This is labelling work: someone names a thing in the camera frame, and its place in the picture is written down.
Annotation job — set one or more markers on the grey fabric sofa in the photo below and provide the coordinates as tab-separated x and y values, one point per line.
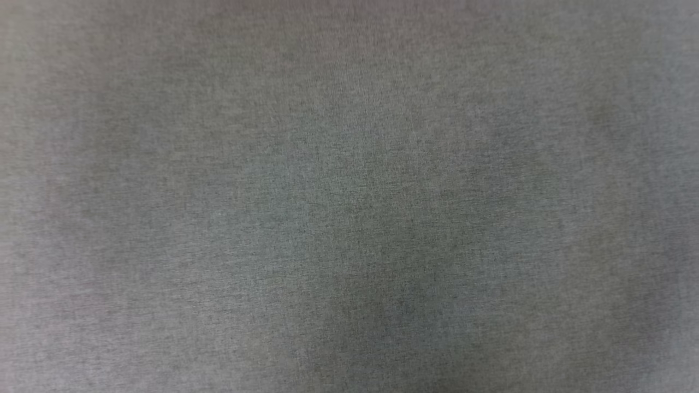
349	196

